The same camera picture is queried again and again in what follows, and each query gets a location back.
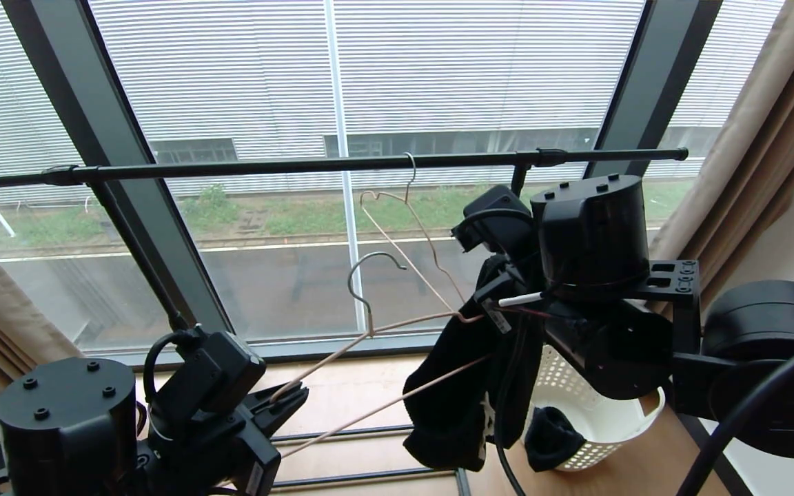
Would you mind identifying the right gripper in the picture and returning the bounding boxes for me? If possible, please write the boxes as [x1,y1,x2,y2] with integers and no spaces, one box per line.
[474,272,673,402]

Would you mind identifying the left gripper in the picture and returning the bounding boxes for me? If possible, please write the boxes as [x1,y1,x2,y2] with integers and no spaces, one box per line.
[139,412,282,496]

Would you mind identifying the pink clothes hanger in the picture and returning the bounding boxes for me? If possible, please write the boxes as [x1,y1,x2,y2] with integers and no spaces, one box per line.
[269,251,487,459]
[359,152,486,324]

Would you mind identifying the black shorts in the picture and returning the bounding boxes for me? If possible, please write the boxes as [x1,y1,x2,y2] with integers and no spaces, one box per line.
[403,255,546,473]

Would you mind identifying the white laundry basket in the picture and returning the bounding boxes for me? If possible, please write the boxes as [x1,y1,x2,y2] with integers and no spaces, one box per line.
[525,344,666,473]

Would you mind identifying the black clothes rack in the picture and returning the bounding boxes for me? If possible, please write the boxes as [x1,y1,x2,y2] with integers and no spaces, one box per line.
[0,147,689,496]

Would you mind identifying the black garment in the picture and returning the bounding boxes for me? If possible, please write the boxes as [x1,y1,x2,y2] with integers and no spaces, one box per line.
[525,406,586,473]

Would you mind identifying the window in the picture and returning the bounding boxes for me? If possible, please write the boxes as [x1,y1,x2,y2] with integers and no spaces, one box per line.
[0,0,787,366]

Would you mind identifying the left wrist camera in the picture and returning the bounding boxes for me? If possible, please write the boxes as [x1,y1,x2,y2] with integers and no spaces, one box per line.
[142,329,268,442]

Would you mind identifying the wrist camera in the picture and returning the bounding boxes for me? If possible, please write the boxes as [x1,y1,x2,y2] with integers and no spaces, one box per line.
[451,185,537,261]
[142,329,268,442]

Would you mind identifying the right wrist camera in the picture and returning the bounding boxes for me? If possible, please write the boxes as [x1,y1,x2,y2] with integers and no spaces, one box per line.
[451,185,537,261]

